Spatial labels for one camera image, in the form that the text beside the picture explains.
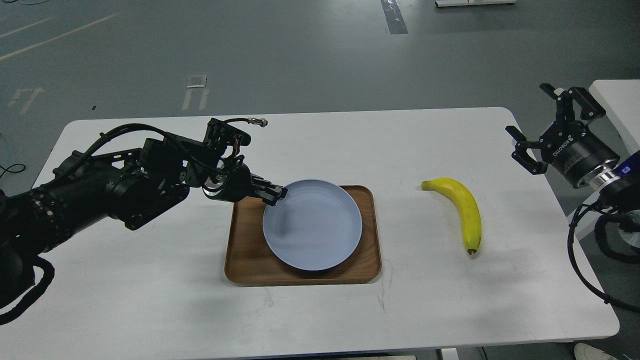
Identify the light blue round plate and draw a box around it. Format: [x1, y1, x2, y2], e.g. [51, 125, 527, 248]
[262, 178, 363, 271]

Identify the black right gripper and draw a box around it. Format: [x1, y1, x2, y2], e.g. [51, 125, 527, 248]
[505, 83, 620, 189]

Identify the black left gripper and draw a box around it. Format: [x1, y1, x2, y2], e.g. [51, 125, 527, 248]
[202, 163, 288, 207]

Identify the brown wooden tray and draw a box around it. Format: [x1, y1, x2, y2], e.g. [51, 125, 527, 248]
[224, 185, 383, 287]

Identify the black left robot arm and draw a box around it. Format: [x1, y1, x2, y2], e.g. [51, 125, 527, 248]
[0, 118, 287, 325]

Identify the yellow banana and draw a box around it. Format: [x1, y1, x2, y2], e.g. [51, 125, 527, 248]
[420, 177, 483, 256]

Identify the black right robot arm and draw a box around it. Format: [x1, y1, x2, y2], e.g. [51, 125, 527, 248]
[505, 83, 639, 313]

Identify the white shoe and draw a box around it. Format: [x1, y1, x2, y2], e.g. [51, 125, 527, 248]
[573, 342, 617, 360]

